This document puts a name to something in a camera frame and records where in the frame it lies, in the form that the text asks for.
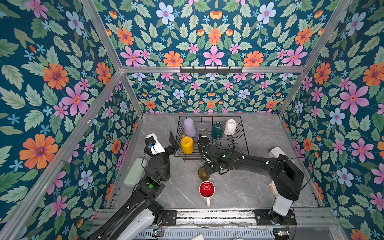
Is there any black mug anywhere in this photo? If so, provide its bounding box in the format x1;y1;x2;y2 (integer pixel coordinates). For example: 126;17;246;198
197;135;211;154

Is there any yellow mug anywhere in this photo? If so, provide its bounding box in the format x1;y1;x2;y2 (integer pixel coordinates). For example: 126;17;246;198
181;135;194;155

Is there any green mug cream interior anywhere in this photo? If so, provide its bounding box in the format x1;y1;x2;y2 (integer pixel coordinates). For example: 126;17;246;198
212;122;223;140

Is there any lilac plastic cup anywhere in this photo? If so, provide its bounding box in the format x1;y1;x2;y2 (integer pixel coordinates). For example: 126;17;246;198
184;118;196;138

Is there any clear drinking glass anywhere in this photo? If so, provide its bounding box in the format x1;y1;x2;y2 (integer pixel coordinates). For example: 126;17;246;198
198;123;208;137

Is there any white ceramic mug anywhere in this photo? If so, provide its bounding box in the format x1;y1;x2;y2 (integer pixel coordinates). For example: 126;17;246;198
224;119;237;136

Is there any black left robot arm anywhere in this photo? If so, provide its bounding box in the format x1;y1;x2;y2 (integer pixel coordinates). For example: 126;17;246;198
86;132;180;240

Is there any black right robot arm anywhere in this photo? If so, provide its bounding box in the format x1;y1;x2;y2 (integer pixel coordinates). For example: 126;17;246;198
199;145;305;225

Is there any olive textured glass tumbler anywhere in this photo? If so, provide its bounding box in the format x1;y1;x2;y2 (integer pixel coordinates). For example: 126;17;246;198
198;167;211;182

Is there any white mug red interior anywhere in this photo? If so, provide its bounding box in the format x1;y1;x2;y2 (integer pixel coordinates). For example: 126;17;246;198
199;181;216;207

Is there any pale green sponge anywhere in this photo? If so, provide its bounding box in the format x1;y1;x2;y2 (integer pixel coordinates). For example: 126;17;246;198
124;158;148;188

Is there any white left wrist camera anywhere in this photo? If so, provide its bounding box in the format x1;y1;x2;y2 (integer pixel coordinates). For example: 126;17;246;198
145;134;165;157

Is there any black wire dish rack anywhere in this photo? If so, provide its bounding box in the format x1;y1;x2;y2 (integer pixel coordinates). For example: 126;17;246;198
175;115;249;162

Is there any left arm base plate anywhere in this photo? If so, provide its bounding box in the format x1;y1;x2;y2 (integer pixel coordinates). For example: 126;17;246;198
156;210;178;227

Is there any round pink wall clock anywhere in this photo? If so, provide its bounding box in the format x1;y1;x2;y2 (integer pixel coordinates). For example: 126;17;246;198
268;181;278;198

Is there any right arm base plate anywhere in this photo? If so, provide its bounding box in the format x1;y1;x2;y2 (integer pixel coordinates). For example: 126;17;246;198
253;209;297;226

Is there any dark wall hook rail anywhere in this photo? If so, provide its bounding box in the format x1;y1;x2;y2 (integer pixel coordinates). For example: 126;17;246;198
179;66;243;75

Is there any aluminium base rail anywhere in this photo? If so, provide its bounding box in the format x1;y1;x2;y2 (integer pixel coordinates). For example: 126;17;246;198
95;207;340;230

